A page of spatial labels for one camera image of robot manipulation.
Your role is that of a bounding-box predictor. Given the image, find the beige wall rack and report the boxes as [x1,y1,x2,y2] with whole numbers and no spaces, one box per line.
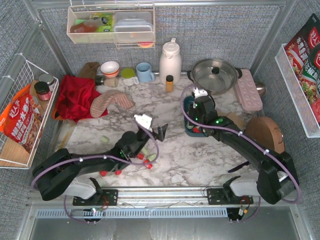
[66,3,156,48]

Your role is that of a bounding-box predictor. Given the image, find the round wooden board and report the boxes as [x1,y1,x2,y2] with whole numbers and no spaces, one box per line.
[244,116,285,154]

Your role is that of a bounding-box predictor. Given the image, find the orange spice bottle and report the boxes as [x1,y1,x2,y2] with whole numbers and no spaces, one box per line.
[165,75,174,92]

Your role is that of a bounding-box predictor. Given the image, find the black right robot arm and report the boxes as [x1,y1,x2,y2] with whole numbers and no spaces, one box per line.
[185,96,302,205]

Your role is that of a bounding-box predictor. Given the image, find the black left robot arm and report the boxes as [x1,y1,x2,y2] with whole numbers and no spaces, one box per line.
[31,124,168,201]

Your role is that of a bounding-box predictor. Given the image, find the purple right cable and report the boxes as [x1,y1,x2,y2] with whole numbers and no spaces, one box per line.
[180,83,302,223]

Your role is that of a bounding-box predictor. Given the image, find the red seasoning packet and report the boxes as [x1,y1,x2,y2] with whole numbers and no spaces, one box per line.
[284,13,320,112]

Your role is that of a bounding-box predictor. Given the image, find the green coffee capsule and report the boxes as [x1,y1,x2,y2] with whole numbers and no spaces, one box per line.
[141,148,148,155]
[100,135,110,144]
[147,154,157,161]

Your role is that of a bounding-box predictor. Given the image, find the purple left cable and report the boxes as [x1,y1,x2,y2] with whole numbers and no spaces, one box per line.
[31,117,161,223]

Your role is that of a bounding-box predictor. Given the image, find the blue mug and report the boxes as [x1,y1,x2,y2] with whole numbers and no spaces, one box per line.
[136,62,155,83]

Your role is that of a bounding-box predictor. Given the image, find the red cloth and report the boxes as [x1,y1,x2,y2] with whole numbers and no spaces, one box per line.
[51,75,101,123]

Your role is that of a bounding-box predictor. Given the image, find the silver lidded jar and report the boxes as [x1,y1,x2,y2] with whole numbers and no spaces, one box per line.
[39,73,55,92]

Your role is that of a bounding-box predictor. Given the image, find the clear plastic food container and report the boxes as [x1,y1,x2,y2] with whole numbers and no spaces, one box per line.
[113,11,154,43]

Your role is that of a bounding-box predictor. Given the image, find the white wire basket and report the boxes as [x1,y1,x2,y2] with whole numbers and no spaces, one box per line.
[0,53,59,169]

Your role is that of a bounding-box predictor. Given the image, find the white striped bowl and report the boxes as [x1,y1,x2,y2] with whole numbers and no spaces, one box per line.
[100,61,120,78]

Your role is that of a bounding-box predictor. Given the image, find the white thermos jug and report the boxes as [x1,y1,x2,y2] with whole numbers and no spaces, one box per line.
[159,38,182,85]

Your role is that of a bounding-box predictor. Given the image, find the metal bowl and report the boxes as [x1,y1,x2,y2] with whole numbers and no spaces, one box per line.
[255,82,267,97]

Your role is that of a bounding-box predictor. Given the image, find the white right wall basket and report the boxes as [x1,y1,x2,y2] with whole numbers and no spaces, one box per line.
[274,43,320,139]

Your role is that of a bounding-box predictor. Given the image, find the dark lidded jar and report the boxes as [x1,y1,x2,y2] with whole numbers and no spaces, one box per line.
[34,81,52,101]

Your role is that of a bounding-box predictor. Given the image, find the green packaged box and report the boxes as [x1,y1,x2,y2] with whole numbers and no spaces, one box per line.
[89,12,115,33]

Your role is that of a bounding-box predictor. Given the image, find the green lidded cup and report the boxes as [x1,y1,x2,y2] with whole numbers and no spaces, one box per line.
[120,68,139,87]

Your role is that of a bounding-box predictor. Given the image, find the striped pink oven mitt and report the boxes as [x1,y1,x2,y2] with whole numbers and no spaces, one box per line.
[90,90,135,118]

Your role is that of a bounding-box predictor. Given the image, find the pink egg tray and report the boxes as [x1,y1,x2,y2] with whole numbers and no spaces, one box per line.
[234,68,263,112]

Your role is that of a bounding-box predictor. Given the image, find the orange snack bag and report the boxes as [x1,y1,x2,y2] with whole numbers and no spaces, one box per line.
[0,84,43,153]

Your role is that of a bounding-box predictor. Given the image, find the purple cable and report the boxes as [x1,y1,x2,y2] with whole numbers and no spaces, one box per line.
[180,83,302,223]
[31,117,161,223]

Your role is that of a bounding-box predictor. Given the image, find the teal plastic storage basket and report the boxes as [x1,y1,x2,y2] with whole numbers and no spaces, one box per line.
[183,96,211,138]

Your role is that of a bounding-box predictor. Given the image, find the stainless steel pot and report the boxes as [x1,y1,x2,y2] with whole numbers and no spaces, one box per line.
[186,58,243,96]

